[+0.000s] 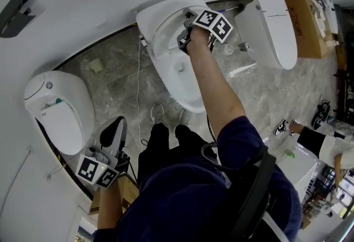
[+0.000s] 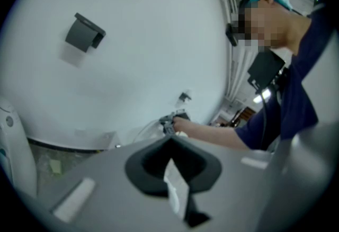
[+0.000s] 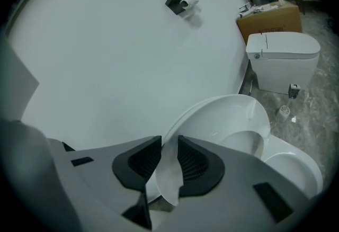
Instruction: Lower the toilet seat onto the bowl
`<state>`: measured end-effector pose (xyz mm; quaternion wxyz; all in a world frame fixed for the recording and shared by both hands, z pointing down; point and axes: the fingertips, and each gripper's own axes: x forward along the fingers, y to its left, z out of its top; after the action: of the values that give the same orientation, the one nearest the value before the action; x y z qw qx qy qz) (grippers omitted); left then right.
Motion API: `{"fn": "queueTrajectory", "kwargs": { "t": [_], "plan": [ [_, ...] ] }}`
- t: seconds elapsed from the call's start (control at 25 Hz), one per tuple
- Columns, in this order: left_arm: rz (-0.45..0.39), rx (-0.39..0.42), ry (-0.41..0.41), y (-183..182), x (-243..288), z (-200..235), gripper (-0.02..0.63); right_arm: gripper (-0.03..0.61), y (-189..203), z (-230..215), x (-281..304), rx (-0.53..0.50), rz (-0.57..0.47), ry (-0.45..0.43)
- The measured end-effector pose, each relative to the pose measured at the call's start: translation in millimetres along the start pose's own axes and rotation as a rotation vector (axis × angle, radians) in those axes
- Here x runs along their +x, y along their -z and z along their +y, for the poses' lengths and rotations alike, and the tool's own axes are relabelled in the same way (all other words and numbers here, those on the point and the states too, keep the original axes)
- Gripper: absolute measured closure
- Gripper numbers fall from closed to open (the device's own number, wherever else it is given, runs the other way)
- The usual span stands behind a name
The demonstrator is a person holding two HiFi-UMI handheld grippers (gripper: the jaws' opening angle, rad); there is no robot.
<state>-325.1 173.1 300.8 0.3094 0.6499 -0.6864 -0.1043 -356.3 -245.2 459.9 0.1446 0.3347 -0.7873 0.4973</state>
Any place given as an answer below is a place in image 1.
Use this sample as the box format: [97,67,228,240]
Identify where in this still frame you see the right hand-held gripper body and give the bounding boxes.
[176,7,234,55]

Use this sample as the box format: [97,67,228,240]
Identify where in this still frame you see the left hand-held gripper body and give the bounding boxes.
[76,115,131,188]

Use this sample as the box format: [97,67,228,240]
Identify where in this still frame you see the person's right forearm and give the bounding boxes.
[188,27,248,138]

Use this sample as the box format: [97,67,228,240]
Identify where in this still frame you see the person's left forearm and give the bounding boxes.
[96,177,125,230]

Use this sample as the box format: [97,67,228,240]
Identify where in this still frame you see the white toilet lid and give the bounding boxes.
[135,0,207,52]

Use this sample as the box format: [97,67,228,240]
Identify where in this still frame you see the white oval toilet with knob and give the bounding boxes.
[23,70,96,156]

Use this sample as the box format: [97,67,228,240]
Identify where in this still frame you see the white toilet with flat lid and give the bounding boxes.
[233,0,299,70]

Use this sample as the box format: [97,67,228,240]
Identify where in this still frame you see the white toilet bowl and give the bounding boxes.
[153,47,212,114]

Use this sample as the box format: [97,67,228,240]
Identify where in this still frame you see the person's left shoe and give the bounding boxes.
[150,102,165,126]

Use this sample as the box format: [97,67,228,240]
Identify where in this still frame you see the person's black trousers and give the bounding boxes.
[137,123,219,189]

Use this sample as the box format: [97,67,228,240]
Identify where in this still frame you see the brown cardboard box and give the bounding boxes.
[269,0,337,59]
[90,174,139,215]

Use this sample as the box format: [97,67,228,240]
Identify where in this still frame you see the person's right shoe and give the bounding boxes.
[178,108,192,127]

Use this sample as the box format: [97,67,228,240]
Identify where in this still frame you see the pale green floor pad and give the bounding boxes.
[88,59,105,73]

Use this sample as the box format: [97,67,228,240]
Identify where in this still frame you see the person's navy shirt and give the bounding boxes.
[92,115,304,242]

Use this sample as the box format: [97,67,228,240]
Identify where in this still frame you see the white plastic device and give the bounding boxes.
[325,0,340,35]

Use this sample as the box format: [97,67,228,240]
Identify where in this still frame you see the black sneaker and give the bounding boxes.
[312,112,327,131]
[317,99,331,115]

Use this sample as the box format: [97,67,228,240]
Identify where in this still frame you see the dark metal rack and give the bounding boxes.
[334,4,354,125]

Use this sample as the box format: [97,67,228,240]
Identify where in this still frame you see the storage shelf with items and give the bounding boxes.
[301,165,354,229]

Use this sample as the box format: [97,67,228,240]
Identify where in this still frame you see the white cable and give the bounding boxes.
[136,35,145,153]

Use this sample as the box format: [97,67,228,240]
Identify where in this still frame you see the black wall bracket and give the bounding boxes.
[0,0,37,39]

